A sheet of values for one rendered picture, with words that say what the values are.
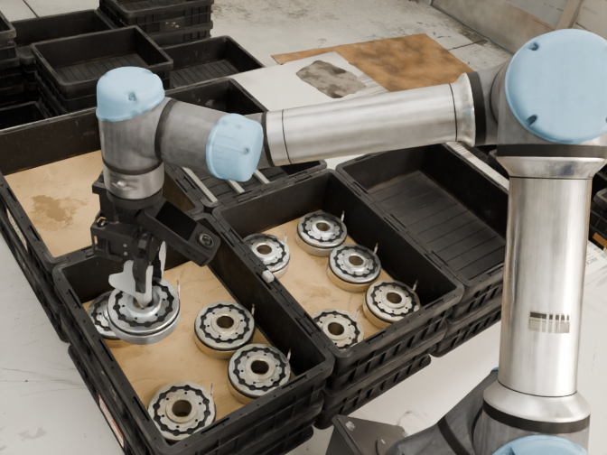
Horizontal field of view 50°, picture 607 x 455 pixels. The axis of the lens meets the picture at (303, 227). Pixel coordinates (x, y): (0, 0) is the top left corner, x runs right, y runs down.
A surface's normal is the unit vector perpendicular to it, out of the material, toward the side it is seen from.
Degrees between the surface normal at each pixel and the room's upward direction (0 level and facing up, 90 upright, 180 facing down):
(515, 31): 90
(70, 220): 0
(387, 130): 74
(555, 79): 47
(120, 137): 90
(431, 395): 0
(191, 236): 30
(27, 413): 0
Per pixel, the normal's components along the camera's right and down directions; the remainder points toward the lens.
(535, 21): -0.79, 0.32
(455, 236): 0.14, -0.73
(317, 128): -0.14, 0.02
